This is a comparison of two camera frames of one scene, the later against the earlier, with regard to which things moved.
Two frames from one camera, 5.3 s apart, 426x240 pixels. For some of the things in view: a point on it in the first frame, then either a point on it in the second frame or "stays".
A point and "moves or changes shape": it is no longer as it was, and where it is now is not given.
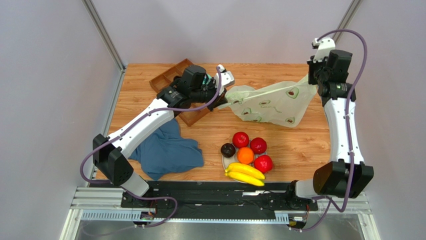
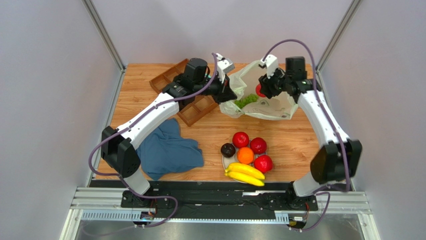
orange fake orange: x=245 y=155 stays
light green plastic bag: x=285 y=103 moves or changes shape
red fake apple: x=263 y=163 stays
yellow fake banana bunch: x=245 y=173 stays
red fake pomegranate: x=240 y=139 stays
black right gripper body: x=314 y=74 → x=268 y=86
